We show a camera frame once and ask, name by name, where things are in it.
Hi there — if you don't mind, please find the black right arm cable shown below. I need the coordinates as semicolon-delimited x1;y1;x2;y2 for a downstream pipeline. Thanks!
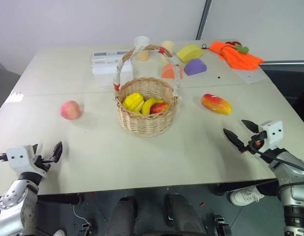
254;149;304;174

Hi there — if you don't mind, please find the white paper card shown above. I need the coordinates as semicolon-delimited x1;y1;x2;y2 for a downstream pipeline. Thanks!
237;69;268;85

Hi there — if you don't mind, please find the white floor cable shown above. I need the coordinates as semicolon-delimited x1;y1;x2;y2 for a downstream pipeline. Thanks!
72;203;91;226

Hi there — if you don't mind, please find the pink toy peach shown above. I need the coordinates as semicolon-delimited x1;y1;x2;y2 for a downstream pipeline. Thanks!
59;100;82;120

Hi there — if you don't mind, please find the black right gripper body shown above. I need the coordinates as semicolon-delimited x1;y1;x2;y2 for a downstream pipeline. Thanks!
245;131;269;155

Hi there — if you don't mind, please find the grey vertical wall post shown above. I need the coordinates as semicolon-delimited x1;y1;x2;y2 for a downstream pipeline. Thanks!
195;0;214;40

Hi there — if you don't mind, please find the yellow corn cob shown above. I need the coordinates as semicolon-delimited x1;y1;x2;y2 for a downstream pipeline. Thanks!
122;92;145;114

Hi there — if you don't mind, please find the wicker basket with handle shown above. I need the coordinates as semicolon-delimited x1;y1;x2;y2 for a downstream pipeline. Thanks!
113;43;183;137

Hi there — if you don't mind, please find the plain white box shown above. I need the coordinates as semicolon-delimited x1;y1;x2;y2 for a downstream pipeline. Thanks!
91;60;133;76

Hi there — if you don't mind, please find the red toy apple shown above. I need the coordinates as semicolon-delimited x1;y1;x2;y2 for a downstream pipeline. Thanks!
149;102;170;115

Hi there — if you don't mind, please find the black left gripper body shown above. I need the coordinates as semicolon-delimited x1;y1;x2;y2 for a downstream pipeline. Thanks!
32;154;52;176

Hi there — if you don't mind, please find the black caster wheel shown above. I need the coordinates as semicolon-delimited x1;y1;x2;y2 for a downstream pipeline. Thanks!
77;220;94;236
214;214;232;236

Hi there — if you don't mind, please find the orange cloth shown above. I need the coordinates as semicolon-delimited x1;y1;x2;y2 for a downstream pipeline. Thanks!
207;40;265;71

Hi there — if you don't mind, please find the purple foam block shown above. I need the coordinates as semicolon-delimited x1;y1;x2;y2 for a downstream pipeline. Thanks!
183;58;208;76

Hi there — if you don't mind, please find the white box with print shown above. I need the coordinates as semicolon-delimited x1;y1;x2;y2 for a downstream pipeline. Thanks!
92;50;129;65

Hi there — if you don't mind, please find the tall beige cylinder block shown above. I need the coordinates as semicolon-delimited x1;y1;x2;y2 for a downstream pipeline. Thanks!
160;40;175;63

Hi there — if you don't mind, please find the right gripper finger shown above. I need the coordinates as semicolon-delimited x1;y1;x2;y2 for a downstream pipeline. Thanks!
241;119;259;135
222;128;247;154

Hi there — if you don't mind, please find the yellow foam block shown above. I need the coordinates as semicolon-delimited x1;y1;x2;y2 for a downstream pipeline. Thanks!
176;44;204;63

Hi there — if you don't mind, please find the red yellow toy mango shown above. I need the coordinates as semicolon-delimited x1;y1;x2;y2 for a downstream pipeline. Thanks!
201;93;233;116

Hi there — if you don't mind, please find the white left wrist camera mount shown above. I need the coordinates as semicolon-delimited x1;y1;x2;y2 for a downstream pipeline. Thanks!
5;145;49;178

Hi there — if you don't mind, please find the green toy vegetable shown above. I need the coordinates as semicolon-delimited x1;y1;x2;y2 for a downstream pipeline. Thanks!
234;44;249;54

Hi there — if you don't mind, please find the yellow toy banana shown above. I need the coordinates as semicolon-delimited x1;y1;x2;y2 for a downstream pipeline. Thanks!
141;98;165;115

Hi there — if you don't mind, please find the white sneaker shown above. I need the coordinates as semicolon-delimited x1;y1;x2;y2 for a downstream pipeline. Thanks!
229;185;265;207

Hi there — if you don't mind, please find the dark rounded shape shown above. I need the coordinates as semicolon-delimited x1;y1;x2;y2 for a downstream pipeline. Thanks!
164;193;207;236
111;195;138;236

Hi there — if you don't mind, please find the short beige cylinder block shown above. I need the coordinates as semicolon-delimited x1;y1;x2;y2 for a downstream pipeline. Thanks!
137;49;150;62

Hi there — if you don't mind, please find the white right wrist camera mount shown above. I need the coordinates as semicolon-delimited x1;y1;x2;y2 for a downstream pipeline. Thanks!
258;120;284;150

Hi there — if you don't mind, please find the orange foam block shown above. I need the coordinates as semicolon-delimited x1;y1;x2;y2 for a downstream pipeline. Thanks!
161;63;184;80

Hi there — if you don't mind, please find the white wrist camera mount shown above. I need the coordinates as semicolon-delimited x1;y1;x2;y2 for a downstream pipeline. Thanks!
5;145;49;178
258;120;284;150

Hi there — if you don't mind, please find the small white plastic piece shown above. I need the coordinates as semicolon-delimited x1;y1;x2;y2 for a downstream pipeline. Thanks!
10;91;25;104

